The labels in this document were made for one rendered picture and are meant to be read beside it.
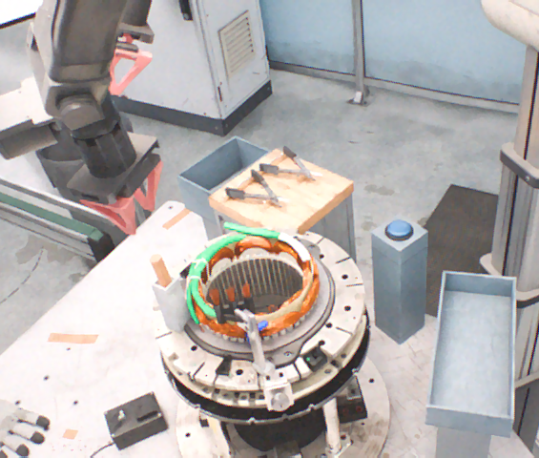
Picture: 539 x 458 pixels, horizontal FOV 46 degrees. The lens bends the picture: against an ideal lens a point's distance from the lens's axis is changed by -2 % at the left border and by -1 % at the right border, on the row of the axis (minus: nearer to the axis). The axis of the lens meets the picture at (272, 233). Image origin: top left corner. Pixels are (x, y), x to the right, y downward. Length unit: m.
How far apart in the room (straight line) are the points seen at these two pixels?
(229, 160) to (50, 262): 1.70
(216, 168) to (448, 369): 0.67
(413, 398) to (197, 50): 2.33
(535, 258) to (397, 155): 2.03
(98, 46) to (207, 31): 2.60
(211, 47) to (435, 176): 1.23
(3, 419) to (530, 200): 1.03
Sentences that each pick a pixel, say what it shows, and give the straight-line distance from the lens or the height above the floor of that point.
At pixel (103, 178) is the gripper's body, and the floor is 1.39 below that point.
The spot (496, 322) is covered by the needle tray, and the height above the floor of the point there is 1.03.
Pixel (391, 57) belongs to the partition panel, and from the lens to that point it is 3.37.
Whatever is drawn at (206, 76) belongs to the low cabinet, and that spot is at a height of 0.35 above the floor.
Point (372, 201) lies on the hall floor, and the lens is 2.85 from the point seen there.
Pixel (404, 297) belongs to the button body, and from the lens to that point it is 1.19.
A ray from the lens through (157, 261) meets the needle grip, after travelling 0.86.
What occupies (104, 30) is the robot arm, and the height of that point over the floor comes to 1.59.
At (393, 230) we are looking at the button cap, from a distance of 1.12.
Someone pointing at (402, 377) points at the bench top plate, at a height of 0.78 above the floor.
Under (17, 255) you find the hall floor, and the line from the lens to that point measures 3.09.
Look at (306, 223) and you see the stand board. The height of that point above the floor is 1.06.
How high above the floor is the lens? 1.79
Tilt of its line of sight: 41 degrees down
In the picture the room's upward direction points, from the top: 10 degrees counter-clockwise
